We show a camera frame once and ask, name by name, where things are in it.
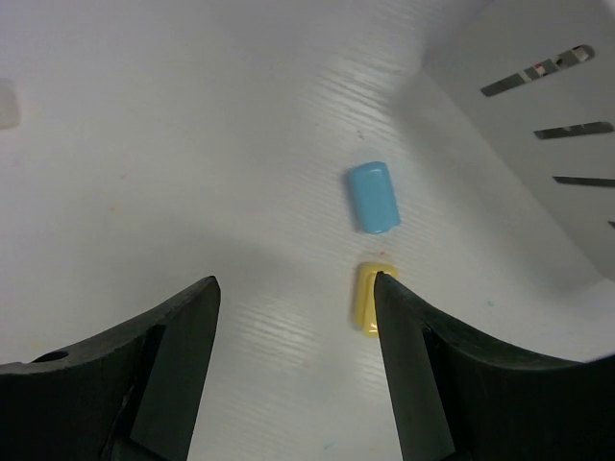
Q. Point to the yellow small eraser cap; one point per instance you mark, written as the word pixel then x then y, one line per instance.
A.
pixel 364 310

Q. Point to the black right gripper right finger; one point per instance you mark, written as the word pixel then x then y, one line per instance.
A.
pixel 458 393

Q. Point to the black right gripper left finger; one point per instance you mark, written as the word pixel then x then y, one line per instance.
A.
pixel 131 392

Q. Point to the blue small eraser cap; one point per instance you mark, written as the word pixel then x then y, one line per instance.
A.
pixel 373 197

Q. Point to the white black desk organizer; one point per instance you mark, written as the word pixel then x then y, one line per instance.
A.
pixel 517 99

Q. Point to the yellow pencil-shaped highlighter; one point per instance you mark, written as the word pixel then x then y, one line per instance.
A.
pixel 9 106

